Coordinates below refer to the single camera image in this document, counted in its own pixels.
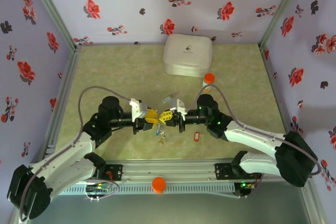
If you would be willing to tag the key with blue tag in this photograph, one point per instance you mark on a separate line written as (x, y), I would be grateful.
(157, 131)

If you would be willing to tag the red key tag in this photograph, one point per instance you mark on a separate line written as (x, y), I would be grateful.
(197, 137)

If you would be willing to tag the key with yellow tag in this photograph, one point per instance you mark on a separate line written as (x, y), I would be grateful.
(161, 140)

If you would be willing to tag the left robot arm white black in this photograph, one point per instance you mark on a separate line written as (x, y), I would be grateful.
(65, 153)

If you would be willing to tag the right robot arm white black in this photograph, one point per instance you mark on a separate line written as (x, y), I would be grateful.
(252, 137)

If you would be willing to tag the orange capped pill bottle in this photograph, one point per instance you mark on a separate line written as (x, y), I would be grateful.
(209, 77)

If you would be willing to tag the orange round cap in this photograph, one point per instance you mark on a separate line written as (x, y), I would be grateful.
(158, 184)

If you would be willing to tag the white square lidded box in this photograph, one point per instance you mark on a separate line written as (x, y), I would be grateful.
(187, 53)

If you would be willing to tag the small electronics board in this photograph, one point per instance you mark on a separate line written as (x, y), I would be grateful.
(97, 188)
(244, 188)

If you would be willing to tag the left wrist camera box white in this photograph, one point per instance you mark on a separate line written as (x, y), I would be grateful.
(137, 108)

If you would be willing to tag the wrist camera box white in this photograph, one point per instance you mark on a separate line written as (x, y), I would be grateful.
(137, 108)
(179, 106)

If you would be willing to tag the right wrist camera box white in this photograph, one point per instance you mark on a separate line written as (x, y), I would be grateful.
(179, 106)

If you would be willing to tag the aluminium frame rail long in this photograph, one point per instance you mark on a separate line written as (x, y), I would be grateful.
(168, 171)

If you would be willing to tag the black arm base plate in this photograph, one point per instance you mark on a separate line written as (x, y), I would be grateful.
(115, 172)
(223, 171)

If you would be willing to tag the aluminium side rail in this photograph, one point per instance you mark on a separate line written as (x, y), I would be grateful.
(67, 77)

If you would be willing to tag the aluminium corner post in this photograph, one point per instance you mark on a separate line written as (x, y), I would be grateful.
(50, 6)
(281, 6)

